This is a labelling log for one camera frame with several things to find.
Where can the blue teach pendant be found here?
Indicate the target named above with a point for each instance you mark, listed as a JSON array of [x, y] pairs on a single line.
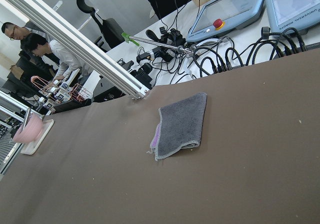
[[299, 14], [219, 17]]

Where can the beige tray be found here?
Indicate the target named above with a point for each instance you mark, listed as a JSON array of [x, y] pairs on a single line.
[[30, 148]]

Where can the grey folded cloth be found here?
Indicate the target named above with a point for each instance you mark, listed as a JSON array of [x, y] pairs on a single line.
[[180, 126]]

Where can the pink bowl with ice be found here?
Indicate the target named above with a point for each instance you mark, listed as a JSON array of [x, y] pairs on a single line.
[[31, 131]]

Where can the metal rod green tip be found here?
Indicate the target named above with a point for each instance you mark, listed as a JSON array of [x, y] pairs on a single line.
[[188, 51]]

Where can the person in white shirt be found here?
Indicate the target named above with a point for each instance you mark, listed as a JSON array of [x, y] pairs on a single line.
[[68, 62]]

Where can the black office chair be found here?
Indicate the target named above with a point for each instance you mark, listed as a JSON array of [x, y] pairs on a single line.
[[110, 29]]

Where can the copper wire bottle rack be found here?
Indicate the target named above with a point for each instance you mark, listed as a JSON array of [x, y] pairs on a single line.
[[58, 92]]

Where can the metal muddler in bowl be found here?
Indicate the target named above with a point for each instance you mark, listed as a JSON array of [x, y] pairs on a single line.
[[26, 118]]

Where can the aluminium frame post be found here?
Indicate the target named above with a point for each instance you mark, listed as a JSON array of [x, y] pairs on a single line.
[[66, 34]]

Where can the person with glasses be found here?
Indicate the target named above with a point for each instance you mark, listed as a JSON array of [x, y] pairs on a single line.
[[15, 32]]

